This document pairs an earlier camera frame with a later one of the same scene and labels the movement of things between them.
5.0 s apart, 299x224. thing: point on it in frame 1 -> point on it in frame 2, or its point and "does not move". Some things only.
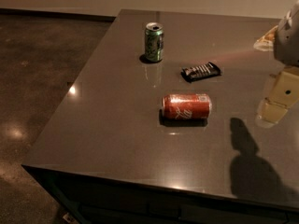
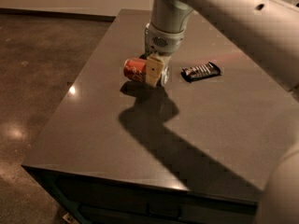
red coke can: (186, 106) -> (135, 68)
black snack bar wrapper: (201, 72) does not move
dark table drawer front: (190, 213) does not move
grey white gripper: (288, 42) -> (163, 43)
